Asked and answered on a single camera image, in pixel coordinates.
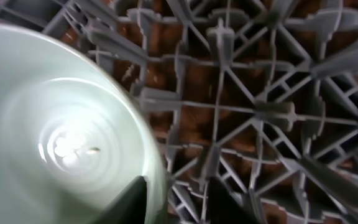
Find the mint green bowl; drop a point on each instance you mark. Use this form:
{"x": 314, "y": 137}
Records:
{"x": 71, "y": 138}

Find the grey dishwasher rack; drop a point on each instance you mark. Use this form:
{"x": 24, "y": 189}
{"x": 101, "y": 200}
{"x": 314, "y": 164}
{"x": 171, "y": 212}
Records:
{"x": 254, "y": 95}

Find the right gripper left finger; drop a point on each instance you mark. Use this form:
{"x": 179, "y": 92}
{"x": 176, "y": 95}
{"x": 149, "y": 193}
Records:
{"x": 129, "y": 207}

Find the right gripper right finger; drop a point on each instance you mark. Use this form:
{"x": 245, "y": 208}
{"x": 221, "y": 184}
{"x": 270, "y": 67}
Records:
{"x": 223, "y": 209}

